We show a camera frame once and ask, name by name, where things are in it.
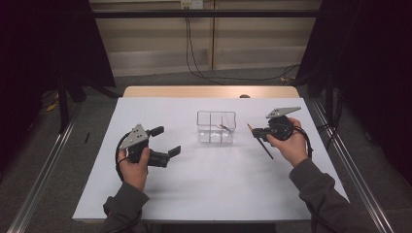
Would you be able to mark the black curtain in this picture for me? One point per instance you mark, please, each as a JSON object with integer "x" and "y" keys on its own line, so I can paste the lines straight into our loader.
{"x": 369, "y": 64}
{"x": 42, "y": 48}

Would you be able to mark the person's right hand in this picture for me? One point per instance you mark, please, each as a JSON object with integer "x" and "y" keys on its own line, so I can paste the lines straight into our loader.
{"x": 294, "y": 149}

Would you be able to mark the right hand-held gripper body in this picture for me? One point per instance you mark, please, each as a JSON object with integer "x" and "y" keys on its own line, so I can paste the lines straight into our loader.
{"x": 280, "y": 127}

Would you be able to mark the dark horizontal beam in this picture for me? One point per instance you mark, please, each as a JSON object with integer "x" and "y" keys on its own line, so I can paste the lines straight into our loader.
{"x": 226, "y": 13}

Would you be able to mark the metal floor rail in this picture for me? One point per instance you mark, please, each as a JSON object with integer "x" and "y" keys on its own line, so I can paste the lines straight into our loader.
{"x": 359, "y": 181}
{"x": 42, "y": 181}

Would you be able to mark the person's left hand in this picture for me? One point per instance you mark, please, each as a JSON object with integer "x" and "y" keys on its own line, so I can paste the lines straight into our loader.
{"x": 134, "y": 173}

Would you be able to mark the wooden table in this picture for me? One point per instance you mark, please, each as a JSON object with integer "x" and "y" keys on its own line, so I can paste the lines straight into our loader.
{"x": 155, "y": 91}

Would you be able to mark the black metal stand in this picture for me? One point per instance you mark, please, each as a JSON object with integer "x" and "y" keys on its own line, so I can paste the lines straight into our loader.
{"x": 329, "y": 100}
{"x": 63, "y": 103}

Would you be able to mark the white table sheet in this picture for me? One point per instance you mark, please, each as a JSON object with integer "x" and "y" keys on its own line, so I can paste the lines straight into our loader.
{"x": 200, "y": 181}

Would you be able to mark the clear plastic divided container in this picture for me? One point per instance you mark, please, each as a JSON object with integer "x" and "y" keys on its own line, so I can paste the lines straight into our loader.
{"x": 210, "y": 136}

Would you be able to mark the white wall socket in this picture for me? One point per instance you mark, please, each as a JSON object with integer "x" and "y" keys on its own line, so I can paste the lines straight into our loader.
{"x": 191, "y": 4}

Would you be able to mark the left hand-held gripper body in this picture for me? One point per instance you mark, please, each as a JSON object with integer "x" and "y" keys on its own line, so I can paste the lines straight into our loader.
{"x": 137, "y": 145}

